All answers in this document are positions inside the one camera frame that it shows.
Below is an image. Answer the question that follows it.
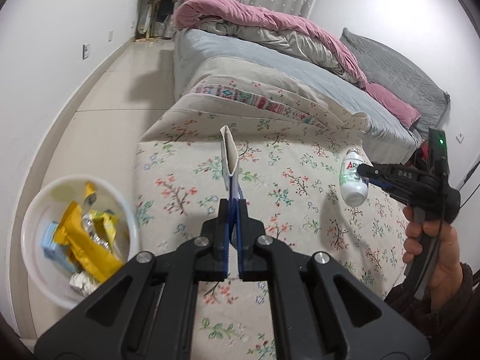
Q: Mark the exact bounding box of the blue snack box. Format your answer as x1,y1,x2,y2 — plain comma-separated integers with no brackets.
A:
220,125,244,212

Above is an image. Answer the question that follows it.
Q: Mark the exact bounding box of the white wall socket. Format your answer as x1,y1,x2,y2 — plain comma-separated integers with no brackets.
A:
82,44,90,59

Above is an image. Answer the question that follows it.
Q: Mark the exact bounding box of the grey pillow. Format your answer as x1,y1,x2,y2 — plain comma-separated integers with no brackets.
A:
340,28,451,138

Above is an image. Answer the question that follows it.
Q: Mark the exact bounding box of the white AD drink bottle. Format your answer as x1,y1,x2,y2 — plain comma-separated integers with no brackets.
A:
339,149,368,207

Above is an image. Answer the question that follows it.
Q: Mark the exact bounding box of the person right hand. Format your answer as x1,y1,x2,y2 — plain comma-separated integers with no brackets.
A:
403,206,463,311

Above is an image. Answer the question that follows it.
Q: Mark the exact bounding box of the floral bed sheet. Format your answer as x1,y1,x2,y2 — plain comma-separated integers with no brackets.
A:
133,55,421,360

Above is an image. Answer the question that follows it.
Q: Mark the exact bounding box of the pink duvet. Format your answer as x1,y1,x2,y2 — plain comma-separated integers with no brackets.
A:
174,0,421,128

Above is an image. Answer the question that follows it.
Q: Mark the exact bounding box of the yellow snack wrapper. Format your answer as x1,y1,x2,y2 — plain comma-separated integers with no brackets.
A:
55,202,122,283

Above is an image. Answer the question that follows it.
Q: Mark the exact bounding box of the white plastic trash bin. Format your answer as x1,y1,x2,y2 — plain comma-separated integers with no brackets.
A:
21,175,140,310

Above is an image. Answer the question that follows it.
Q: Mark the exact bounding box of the grey bed sheet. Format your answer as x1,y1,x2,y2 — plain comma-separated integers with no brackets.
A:
174,29,422,163

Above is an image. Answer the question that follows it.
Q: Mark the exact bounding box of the white paper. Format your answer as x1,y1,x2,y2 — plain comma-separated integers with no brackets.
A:
69,271,100,297

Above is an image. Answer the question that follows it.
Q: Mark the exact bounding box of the light blue milk carton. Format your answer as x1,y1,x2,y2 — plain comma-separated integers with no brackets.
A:
41,221,77,274

